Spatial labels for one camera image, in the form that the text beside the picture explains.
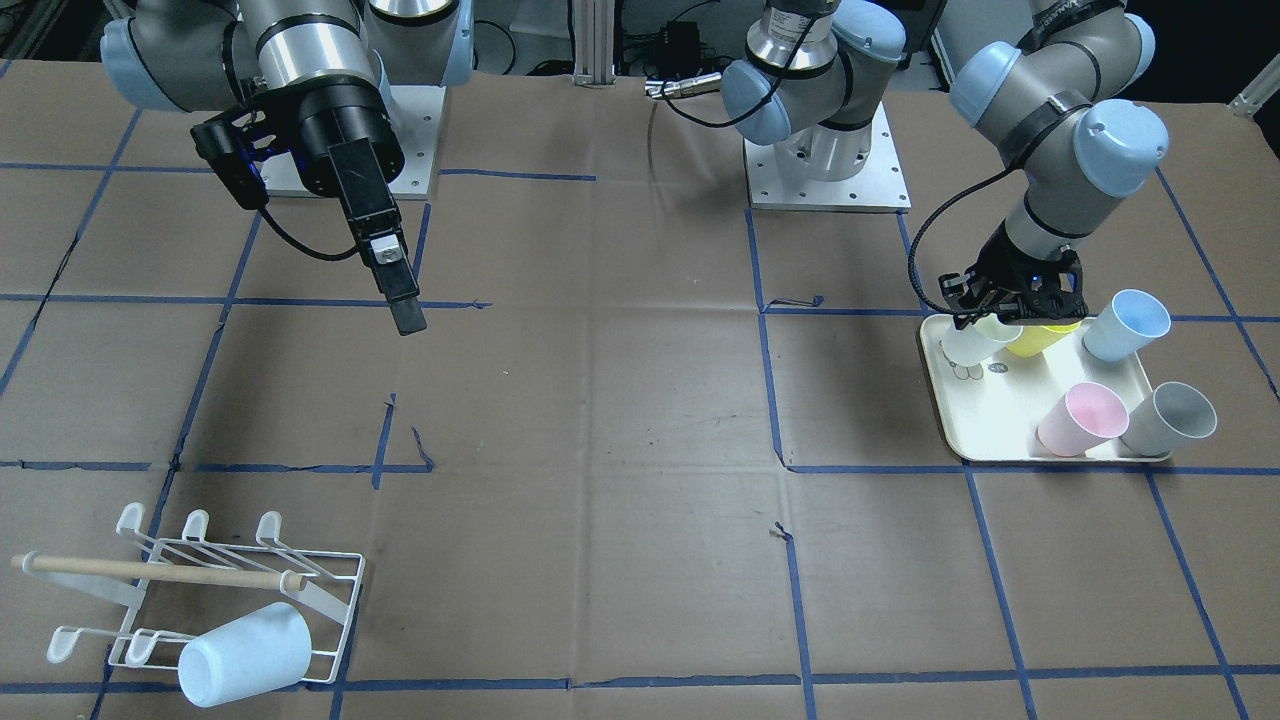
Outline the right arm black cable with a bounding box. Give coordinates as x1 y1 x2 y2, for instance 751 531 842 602
236 79 361 263

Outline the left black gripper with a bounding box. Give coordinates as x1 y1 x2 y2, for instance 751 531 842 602
938 225 1088 331

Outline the cream plastic tray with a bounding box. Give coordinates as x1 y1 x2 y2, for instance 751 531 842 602
919 314 1153 464

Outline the yellow plastic cup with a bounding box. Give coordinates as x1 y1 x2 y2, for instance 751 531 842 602
1006 322 1080 357

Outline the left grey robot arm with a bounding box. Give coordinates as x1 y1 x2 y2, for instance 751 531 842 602
719 1 1170 331

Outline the pink plastic cup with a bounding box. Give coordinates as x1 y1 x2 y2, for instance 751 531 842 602
1036 382 1130 457

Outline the grey plastic cup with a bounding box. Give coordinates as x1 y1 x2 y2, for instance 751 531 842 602
1120 382 1219 457

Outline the aluminium frame post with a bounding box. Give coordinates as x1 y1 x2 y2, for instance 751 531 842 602
570 0 622 87

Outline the pale green plastic cup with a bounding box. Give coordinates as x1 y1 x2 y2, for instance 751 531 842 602
940 315 1023 368

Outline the white wire cup rack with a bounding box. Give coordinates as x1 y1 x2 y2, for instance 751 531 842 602
12 502 367 685

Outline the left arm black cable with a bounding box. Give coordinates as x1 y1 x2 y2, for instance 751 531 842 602
908 165 1021 313

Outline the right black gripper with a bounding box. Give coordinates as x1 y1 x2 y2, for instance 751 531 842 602
191 79 428 336

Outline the light blue plastic cup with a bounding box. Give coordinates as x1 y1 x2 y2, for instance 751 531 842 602
178 602 312 708

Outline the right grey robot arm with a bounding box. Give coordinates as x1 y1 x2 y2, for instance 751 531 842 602
100 1 474 334

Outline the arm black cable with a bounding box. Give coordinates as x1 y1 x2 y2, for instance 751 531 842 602
908 165 1021 313
236 79 361 263

